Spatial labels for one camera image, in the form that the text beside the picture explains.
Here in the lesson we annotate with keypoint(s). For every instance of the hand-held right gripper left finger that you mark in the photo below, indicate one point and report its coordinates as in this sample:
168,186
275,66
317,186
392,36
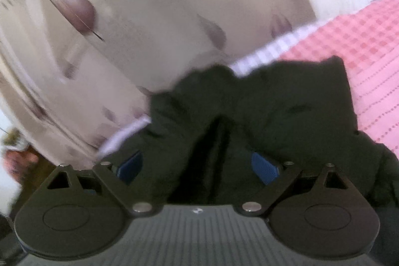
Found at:
130,167

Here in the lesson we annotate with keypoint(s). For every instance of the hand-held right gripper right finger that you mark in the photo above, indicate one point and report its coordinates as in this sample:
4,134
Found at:
265,168

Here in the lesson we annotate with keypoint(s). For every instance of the dark green padded jacket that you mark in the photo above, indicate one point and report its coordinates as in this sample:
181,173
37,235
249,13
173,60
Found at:
265,104

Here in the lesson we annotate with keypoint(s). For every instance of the brown wooden cabinet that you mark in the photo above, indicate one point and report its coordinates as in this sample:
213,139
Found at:
43,173

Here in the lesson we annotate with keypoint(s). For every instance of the pink checkered bedsheet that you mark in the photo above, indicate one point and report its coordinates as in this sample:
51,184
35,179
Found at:
261,55

